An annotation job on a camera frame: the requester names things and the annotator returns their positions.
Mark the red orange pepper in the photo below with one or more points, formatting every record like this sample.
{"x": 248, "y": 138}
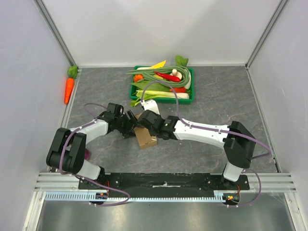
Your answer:
{"x": 179, "y": 90}

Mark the green long beans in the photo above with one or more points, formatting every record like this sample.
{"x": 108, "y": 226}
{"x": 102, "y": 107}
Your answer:
{"x": 149, "y": 74}

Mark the green celery stalk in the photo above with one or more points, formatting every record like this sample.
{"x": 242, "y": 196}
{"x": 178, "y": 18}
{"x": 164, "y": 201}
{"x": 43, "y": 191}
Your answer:
{"x": 151, "y": 94}

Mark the purple red onion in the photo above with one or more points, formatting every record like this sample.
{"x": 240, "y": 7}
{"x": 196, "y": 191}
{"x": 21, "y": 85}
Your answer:
{"x": 87, "y": 154}

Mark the beige toy mushroom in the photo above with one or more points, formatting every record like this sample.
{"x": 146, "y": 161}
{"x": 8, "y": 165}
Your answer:
{"x": 176, "y": 73}

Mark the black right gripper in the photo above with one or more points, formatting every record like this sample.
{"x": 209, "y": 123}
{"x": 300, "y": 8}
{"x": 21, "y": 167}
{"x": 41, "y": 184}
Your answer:
{"x": 143, "y": 119}

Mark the red chili pepper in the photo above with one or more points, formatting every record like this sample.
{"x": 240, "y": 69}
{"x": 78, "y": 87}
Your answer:
{"x": 168, "y": 77}

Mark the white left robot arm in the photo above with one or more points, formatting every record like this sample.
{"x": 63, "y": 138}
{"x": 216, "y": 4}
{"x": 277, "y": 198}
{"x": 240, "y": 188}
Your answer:
{"x": 68, "y": 148}

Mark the orange toy carrot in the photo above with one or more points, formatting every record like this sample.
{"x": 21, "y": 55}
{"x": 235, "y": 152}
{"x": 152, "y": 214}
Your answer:
{"x": 72, "y": 75}

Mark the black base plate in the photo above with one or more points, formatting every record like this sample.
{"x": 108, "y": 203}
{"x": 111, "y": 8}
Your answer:
{"x": 172, "y": 184}

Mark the green leafy vegetable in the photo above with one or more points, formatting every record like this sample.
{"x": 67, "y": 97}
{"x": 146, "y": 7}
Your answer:
{"x": 147, "y": 85}

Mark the white radish with leaves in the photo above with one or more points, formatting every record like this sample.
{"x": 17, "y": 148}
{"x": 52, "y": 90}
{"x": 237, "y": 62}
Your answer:
{"x": 181, "y": 61}

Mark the green plastic tray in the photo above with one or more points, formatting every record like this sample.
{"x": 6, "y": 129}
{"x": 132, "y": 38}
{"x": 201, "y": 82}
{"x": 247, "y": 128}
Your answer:
{"x": 191, "y": 92}

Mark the yellow corn husk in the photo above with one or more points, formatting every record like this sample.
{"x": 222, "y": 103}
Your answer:
{"x": 158, "y": 65}

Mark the brown cardboard express box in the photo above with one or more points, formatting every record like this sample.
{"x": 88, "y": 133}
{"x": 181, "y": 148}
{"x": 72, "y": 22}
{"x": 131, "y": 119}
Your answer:
{"x": 145, "y": 140}

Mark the slotted cable duct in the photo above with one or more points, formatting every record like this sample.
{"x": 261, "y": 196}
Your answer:
{"x": 217, "y": 197}

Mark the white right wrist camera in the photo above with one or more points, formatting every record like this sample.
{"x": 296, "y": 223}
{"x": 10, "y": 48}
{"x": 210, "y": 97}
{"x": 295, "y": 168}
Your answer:
{"x": 150, "y": 105}

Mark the small orange pumpkin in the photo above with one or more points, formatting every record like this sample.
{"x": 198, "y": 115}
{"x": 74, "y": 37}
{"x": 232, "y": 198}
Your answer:
{"x": 137, "y": 78}

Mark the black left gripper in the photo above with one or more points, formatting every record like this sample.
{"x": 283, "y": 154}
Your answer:
{"x": 127, "y": 133}

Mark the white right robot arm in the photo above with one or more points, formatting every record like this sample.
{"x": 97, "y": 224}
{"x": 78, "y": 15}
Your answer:
{"x": 233, "y": 139}

